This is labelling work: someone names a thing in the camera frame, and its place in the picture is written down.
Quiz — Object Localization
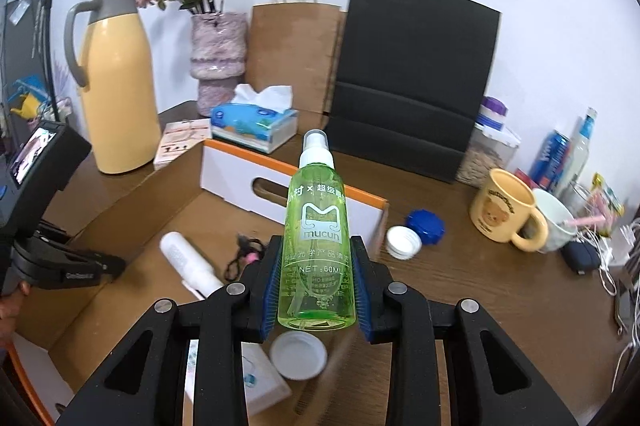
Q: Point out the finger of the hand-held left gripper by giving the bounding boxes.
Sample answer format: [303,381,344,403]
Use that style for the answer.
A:
[95,253,127,284]

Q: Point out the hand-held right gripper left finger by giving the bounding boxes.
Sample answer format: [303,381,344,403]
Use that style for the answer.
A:
[55,233,284,426]

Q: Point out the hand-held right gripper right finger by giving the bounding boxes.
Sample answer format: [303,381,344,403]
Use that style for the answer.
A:
[351,235,577,426]

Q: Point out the white lid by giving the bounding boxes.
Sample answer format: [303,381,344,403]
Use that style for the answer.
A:
[270,331,328,381]

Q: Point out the braided cable bundle pink tie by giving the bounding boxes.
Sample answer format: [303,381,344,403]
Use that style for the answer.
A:
[225,233,266,282]

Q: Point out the orange cardboard box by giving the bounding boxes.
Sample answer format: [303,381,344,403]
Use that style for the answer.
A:
[10,139,390,426]

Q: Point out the white box with blue print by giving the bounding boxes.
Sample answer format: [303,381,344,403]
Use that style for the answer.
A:
[185,338,293,413]

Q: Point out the white tube bottle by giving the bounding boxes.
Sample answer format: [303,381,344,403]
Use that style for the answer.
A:
[159,231,226,303]

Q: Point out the green spray bottle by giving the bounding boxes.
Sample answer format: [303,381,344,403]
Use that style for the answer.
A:
[277,129,357,332]

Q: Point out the person's left hand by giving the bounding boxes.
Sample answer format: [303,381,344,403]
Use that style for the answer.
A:
[0,279,32,349]

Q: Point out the white ribbed bottle cap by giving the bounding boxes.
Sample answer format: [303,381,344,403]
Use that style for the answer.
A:
[386,226,422,260]

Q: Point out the blue bottle cap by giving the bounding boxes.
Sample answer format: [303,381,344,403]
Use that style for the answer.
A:
[405,209,446,245]

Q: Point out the yellow thermos jug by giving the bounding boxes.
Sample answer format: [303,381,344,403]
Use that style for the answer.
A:
[65,0,162,174]

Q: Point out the small white printed box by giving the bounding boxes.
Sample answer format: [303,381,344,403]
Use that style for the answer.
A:
[152,119,213,170]

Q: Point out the yellow bear mug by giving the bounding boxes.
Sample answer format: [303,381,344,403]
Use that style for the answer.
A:
[470,169,549,252]

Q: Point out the blue tissue pack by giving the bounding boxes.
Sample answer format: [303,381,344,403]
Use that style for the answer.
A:
[210,84,298,154]

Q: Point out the clear jar with purple lid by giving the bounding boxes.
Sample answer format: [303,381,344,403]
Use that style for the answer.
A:
[455,96,522,189]

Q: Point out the pink textured vase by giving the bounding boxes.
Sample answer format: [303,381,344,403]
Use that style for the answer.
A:
[191,11,249,117]

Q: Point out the dark blue pouch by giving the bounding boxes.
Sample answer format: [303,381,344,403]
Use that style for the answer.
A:
[560,240,602,278]

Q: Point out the blue drink can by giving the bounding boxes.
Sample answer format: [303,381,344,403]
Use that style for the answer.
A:
[529,129,571,192]

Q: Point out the black paper bag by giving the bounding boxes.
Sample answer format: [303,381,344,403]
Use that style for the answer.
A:
[325,0,502,184]

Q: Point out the brown paper bag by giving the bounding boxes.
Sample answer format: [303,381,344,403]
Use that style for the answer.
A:
[248,0,348,114]

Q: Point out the black phone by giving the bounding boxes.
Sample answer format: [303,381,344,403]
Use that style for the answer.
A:
[612,276,632,333]

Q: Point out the clear bottle with blue cap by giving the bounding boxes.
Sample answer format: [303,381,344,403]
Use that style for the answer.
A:
[557,107,599,202]

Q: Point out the yellow snack packet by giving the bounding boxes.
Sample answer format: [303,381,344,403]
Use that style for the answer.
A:
[592,173,626,238]

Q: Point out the white charging cables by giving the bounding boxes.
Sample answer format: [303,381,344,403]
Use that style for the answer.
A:
[585,216,640,387]

